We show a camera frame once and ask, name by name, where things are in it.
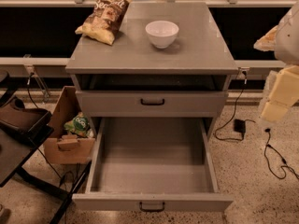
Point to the metal railing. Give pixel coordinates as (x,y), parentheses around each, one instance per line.
(40,35)

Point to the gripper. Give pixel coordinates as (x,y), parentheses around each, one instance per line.
(288,37)

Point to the grey drawer cabinet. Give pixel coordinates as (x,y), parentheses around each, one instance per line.
(198,59)

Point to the white bowl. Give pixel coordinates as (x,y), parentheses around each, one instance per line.
(161,34)

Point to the sea salt chips bag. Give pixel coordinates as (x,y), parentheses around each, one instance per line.
(105,21)

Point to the black power adapter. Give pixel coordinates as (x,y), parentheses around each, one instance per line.
(239,125)

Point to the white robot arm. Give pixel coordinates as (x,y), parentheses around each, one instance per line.
(283,40)

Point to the green snack bag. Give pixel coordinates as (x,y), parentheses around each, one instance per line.
(80,126)

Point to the grey drawer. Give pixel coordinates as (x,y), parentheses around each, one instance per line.
(152,165)
(151,103)

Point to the cardboard box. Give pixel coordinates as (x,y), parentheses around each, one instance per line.
(63,146)

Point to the grey top drawer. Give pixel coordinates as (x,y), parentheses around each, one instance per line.
(151,103)

